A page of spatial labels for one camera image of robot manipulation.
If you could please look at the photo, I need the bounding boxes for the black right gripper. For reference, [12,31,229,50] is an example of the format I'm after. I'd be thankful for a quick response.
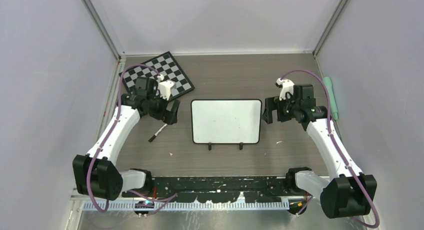
[261,93,300,124]

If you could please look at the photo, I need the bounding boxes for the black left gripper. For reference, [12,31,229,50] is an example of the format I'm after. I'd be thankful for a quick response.
[146,90,179,125]

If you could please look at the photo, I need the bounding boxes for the white whiteboard marker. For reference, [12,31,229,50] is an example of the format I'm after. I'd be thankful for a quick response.
[148,124,168,142]

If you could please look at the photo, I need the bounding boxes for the small black-framed whiteboard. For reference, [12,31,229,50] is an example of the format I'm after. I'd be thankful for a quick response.
[190,99,263,150]

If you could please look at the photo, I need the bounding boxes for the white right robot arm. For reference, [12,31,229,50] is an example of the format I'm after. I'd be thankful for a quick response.
[261,79,377,218]

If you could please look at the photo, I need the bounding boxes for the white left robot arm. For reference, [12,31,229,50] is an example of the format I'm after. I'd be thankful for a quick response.
[72,77,180,200]

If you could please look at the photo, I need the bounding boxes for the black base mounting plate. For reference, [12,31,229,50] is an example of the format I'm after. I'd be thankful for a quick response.
[135,176,311,203]

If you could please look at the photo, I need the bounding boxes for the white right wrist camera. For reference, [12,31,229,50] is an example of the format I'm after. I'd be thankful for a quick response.
[275,78,295,101]

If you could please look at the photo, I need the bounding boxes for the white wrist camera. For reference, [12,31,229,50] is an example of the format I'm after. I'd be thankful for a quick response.
[157,75,176,101]
[275,78,295,101]

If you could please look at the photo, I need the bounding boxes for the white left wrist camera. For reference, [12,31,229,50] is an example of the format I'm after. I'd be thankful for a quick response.
[157,75,176,101]

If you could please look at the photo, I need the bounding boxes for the mint green handle tool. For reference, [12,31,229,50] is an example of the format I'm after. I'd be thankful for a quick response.
[322,77,339,121]

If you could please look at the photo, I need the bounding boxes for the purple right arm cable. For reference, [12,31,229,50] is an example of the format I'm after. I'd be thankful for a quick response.
[279,69,381,229]

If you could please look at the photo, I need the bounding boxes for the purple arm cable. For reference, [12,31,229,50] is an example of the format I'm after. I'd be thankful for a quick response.
[86,64,178,216]
[279,69,381,229]

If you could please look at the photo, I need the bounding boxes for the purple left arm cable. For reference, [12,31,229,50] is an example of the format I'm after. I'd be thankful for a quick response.
[86,64,178,216]

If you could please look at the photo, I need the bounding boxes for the white slotted cable duct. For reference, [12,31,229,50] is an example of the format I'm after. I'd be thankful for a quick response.
[82,200,292,211]

